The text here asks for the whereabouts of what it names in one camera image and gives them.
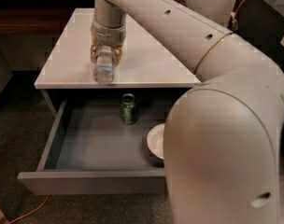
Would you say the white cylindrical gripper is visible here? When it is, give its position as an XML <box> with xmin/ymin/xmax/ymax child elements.
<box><xmin>90</xmin><ymin>20</ymin><xmax>126</xmax><ymax>67</ymax></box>

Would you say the blue plastic water bottle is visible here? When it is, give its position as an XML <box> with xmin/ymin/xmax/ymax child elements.
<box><xmin>93</xmin><ymin>46</ymin><xmax>115</xmax><ymax>84</ymax></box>

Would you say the grey top drawer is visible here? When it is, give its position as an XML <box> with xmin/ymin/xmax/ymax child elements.
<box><xmin>18</xmin><ymin>89</ymin><xmax>182</xmax><ymax>195</ymax></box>

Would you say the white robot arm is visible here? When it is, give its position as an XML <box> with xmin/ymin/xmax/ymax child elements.
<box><xmin>95</xmin><ymin>0</ymin><xmax>284</xmax><ymax>224</ymax></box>

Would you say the white-top grey drawer cabinet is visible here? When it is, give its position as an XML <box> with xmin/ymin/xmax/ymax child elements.
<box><xmin>35</xmin><ymin>8</ymin><xmax>200</xmax><ymax>92</ymax></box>

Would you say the green metal can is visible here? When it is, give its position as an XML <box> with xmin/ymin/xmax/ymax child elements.
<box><xmin>120</xmin><ymin>93</ymin><xmax>138</xmax><ymax>125</ymax></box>

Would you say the dark wooden bench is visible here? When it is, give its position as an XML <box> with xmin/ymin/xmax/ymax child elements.
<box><xmin>0</xmin><ymin>0</ymin><xmax>94</xmax><ymax>35</ymax></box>

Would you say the white ceramic bowl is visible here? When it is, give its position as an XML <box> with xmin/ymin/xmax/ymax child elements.
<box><xmin>147</xmin><ymin>124</ymin><xmax>164</xmax><ymax>160</ymax></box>

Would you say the orange floor cable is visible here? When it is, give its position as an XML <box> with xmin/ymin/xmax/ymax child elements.
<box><xmin>7</xmin><ymin>194</ymin><xmax>51</xmax><ymax>224</ymax></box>

